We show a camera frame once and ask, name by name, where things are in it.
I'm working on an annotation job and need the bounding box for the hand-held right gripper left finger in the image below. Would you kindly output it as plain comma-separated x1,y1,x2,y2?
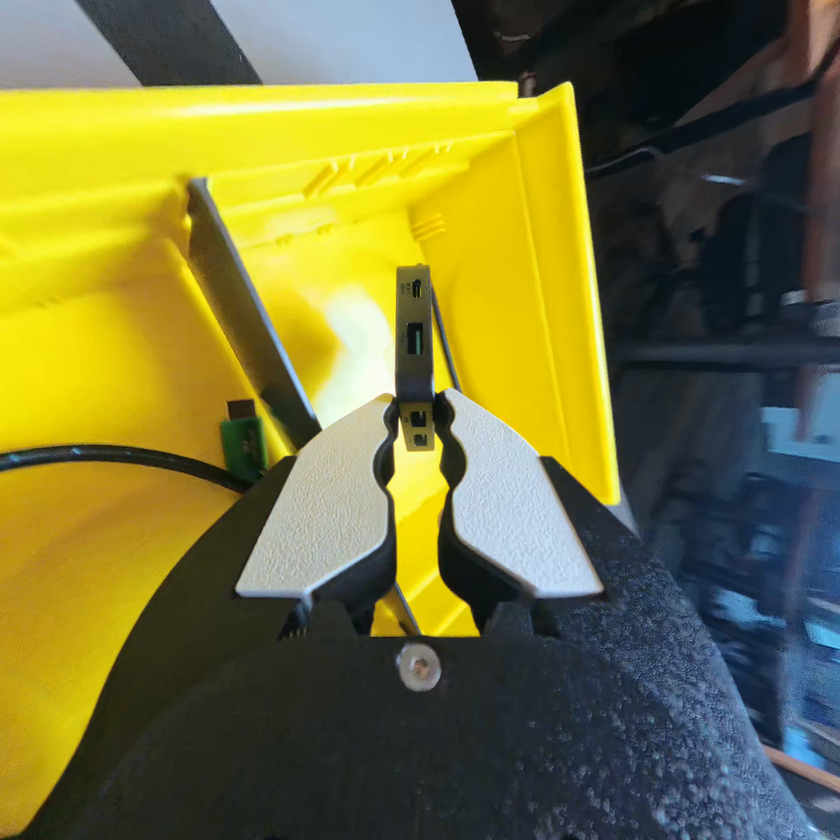
235,394,399,632

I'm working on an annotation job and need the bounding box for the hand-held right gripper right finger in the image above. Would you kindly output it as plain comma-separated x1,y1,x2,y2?
435,387,605,599

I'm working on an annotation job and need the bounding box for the yellow plastic bin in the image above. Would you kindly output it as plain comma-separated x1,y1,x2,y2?
0,80,622,836

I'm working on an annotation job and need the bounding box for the black HDMI splitter with cable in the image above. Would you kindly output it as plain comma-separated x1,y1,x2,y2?
392,264,462,636

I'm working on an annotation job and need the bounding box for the black bin divider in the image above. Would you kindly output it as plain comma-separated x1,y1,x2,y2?
185,177,324,448

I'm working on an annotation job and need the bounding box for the green-plug braided HDMI cable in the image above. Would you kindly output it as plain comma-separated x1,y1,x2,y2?
0,399,271,493

